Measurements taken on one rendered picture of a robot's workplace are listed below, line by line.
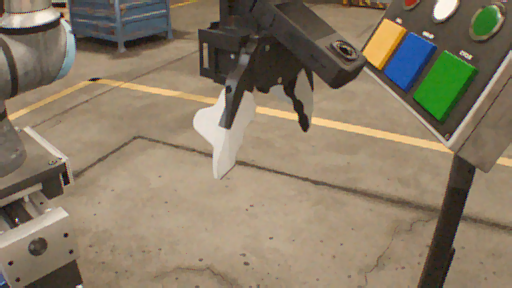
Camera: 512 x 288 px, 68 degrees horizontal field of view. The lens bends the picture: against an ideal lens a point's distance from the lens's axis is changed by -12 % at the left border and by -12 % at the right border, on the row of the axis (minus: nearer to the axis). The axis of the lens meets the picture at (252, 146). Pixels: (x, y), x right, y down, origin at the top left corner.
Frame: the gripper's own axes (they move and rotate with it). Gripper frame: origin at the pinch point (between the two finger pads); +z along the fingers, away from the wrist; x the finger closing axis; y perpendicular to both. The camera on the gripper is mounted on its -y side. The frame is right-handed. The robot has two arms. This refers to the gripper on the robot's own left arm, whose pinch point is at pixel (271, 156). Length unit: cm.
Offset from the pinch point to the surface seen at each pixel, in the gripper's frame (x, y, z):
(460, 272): -109, -12, 94
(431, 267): -31.4, -14.3, 31.6
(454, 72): -17.1, -13.7, -9.2
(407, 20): -31.3, -1.3, -11.6
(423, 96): -17.1, -10.2, -5.2
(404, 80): -21.1, -5.9, -5.2
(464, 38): -21.4, -13.2, -12.6
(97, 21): -207, 434, 63
